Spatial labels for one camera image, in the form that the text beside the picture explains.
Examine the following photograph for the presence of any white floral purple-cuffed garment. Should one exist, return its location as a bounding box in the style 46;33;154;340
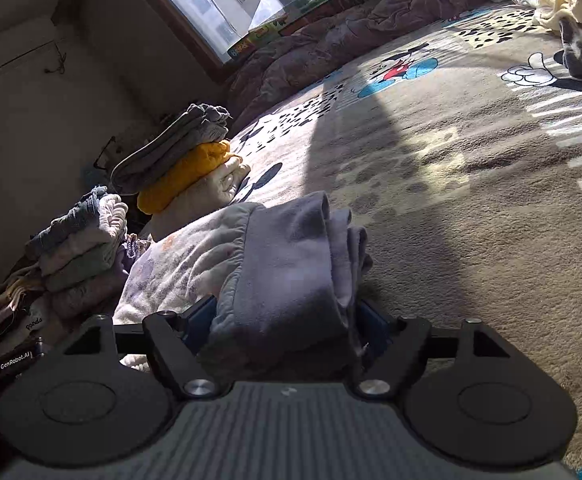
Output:
113;192;372;380

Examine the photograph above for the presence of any folded pastel clothes stack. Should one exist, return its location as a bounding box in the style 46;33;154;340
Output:
0;186;152;356

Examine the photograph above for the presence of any folded yellow garment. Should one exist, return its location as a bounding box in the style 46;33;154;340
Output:
137;140;232;214

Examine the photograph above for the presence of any folded cream garment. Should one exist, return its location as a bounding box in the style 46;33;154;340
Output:
139;156;251;242

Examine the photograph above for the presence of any Mickey Mouse plush blanket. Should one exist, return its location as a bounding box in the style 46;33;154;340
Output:
231;6;582;478

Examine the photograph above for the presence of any folded grey garment on stack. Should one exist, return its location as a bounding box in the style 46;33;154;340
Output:
111;103;231;195

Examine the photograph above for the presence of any purple quilted comforter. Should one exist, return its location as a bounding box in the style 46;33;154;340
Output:
227;0;488;134

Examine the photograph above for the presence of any wall air conditioner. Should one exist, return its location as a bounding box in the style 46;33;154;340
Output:
0;16;56;67

